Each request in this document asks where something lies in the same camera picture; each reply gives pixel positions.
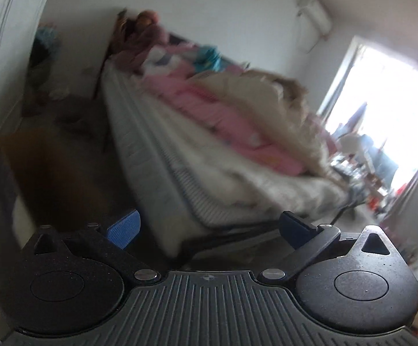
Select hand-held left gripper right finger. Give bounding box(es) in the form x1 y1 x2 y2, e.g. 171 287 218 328
257 211 399 289

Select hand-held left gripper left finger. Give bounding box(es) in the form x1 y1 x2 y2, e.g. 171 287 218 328
22 209 163 285

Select bed with white mattress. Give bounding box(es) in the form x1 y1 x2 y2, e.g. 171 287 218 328
97 54 361 256

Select beige blanket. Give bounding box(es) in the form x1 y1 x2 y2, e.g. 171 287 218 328
195 68 336 184

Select grey curtain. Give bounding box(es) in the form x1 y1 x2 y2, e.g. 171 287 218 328
385 144 418 231

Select pink blanket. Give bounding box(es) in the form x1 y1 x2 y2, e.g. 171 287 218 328
137 43 303 177

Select pale curtain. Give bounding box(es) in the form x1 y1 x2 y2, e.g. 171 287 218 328
317 36 364 123

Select mauve cloth heap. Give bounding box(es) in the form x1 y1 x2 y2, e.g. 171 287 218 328
113 9 174 73

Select dark wooden headboard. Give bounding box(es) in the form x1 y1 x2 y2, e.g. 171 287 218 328
94 9 138 101

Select teal cloth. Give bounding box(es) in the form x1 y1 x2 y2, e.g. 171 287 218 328
195 45 224 73

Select white air conditioner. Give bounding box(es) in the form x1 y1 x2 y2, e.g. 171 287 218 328
297 0 334 38

